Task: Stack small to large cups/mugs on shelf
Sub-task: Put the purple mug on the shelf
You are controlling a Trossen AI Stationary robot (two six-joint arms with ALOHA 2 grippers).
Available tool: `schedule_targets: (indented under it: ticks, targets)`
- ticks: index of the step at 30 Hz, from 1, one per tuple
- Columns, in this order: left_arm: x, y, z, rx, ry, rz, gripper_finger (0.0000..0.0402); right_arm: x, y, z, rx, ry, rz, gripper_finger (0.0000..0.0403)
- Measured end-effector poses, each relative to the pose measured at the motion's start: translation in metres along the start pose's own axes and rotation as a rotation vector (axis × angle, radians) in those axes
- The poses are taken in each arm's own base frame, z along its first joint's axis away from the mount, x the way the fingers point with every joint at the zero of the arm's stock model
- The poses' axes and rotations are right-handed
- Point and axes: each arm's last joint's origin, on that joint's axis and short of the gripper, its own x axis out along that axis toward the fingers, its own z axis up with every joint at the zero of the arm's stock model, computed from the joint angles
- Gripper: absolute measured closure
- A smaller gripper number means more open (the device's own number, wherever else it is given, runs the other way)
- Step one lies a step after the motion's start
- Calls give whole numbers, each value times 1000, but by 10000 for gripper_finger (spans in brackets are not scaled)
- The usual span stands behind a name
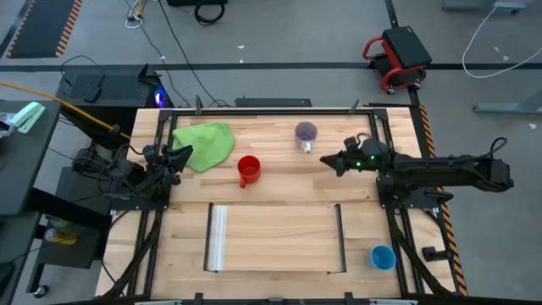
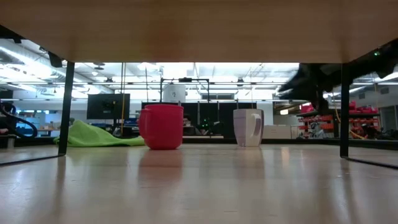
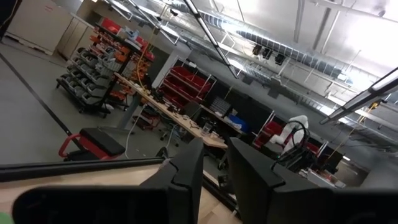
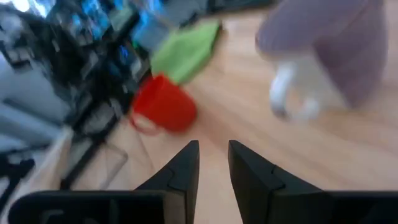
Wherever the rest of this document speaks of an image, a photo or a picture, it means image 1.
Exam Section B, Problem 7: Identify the pale lavender-grey mug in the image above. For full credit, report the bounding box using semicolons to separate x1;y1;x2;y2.
294;121;319;154

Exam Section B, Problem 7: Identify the black cylinder mount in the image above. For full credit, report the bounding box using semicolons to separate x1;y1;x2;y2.
421;246;446;263

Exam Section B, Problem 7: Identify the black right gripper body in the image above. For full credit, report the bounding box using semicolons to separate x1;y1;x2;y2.
341;134;391;173

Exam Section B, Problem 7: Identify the red and black rolling stool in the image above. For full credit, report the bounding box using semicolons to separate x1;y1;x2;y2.
362;25;434;95

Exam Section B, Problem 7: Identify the black computer tower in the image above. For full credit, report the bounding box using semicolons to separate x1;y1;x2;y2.
55;63;171;125

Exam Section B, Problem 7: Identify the grey metal floor stand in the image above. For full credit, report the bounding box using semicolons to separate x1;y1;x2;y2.
473;87;542;115
442;0;528;14

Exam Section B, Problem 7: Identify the long black floor cable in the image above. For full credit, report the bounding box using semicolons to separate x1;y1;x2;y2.
157;0;224;108

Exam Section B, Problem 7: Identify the black rolling cart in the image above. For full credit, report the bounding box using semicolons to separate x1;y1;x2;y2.
25;167;113;300

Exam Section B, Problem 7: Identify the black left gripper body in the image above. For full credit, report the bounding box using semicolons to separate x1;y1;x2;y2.
141;144;182;188

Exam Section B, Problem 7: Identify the red plastic mug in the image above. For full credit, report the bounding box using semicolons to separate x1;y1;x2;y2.
236;154;262;190

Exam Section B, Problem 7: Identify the wooden shelf with black legs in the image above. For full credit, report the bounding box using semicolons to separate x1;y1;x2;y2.
202;202;348;275

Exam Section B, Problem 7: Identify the black mat with orange stripes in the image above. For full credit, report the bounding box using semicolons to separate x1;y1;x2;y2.
6;0;84;59

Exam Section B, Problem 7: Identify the black yellow hazard strip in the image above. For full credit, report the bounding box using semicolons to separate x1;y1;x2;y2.
418;104;469;297

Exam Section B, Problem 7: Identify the mint green stapler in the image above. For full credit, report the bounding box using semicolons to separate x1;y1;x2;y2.
8;101;47;135

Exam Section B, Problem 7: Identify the coiled black cable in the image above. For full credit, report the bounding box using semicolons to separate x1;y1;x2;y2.
193;2;226;26

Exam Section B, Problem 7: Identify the black aluminium table frame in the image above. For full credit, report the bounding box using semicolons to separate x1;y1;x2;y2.
101;106;465;305

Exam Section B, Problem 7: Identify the white plug and cable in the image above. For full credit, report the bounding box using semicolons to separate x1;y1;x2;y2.
124;0;147;30

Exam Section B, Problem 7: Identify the white floor cable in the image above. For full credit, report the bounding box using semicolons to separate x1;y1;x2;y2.
461;0;542;80

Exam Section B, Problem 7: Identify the blue plastic cup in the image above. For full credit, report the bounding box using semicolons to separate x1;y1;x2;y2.
370;244;397;272

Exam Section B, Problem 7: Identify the yellow cable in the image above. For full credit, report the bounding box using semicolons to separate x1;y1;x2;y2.
0;80;132;141

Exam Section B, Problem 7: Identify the black power strip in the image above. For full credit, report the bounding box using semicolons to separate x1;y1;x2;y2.
234;97;313;108

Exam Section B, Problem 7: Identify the green microfibre cloth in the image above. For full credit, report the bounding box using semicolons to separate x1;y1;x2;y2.
171;122;236;174

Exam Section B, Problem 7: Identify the black side desk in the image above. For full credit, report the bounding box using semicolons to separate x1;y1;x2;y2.
0;99;63;217

